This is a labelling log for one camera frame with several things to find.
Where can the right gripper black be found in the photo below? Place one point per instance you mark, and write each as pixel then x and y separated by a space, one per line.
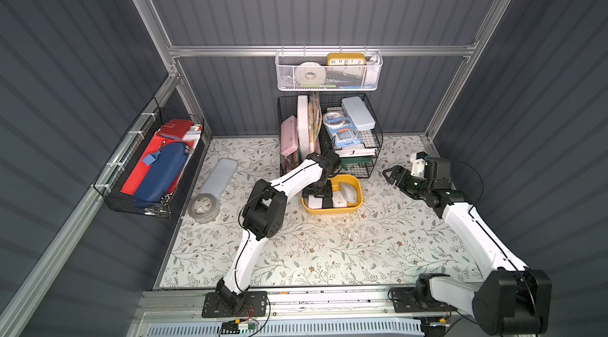
pixel 403 179

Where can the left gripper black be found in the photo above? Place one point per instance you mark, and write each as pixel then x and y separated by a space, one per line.
pixel 321 187

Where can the small white mouse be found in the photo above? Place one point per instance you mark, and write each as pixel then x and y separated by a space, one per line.
pixel 338 200

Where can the silver grey mouse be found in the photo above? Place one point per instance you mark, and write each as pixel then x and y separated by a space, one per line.
pixel 349 193

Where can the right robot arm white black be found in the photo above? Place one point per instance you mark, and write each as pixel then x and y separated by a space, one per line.
pixel 512 299

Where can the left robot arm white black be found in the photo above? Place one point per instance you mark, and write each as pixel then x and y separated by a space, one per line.
pixel 263 215

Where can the yellow plastic storage box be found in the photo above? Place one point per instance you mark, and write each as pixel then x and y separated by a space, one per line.
pixel 327 203

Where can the white FLOS box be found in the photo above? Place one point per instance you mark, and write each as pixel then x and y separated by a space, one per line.
pixel 303 125

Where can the green book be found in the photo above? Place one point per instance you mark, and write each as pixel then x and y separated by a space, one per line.
pixel 357 163

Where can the white FOLIO notebook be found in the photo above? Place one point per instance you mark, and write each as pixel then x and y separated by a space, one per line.
pixel 357 150

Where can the blue packaged stationery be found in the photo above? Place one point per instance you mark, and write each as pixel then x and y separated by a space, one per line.
pixel 346 135

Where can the pink pencil case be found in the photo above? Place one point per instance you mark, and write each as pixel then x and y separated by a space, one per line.
pixel 289 140

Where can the clear tape roll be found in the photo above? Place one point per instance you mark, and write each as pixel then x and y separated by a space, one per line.
pixel 334 119

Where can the light blue pencil case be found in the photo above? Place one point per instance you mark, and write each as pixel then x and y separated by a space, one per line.
pixel 358 112

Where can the grey pencil case on table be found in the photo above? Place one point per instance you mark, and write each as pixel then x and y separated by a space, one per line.
pixel 219 178

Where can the white tape roll in basket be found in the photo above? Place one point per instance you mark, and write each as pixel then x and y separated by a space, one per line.
pixel 310 74

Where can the white mesh hanging basket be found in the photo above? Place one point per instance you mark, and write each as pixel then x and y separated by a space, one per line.
pixel 338 78

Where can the large tape roll on table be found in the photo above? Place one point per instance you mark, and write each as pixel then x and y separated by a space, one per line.
pixel 203 208

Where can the yellow clock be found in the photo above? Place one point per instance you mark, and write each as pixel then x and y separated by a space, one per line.
pixel 346 59

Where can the blue pencil pouch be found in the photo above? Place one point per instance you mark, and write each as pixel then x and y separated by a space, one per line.
pixel 161 175

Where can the red folder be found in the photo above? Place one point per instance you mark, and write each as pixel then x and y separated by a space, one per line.
pixel 170 132

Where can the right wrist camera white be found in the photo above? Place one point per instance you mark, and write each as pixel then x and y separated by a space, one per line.
pixel 418 163

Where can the black wire desk organizer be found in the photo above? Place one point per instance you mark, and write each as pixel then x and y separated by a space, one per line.
pixel 287 106

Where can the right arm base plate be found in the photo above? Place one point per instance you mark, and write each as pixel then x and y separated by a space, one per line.
pixel 408 300

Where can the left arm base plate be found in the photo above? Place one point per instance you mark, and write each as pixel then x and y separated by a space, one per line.
pixel 250 303

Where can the black wire wall basket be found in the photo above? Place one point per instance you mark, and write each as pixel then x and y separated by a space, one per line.
pixel 113 177

